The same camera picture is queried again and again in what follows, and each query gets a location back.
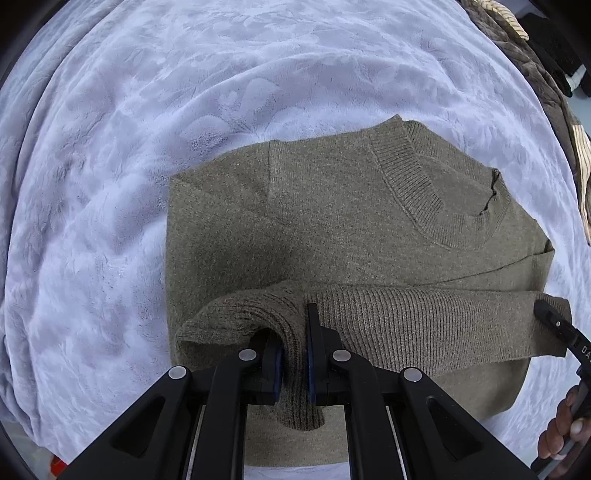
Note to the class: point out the olive knit sweater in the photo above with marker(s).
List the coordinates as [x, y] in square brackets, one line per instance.
[351, 230]

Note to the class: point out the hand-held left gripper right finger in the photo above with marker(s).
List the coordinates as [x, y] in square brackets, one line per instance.
[311, 364]

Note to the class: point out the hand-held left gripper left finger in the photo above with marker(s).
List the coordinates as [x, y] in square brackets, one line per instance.
[277, 369]

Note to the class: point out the black garment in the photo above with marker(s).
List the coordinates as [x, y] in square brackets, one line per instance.
[554, 55]

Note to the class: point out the black and white jacket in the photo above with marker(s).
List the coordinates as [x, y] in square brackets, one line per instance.
[581, 81]

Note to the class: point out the person's right hand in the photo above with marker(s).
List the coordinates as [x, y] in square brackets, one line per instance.
[556, 434]

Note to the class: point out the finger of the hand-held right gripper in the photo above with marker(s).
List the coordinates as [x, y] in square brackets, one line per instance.
[551, 318]

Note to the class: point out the lavender fleece blanket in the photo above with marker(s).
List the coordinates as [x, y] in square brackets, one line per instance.
[138, 138]

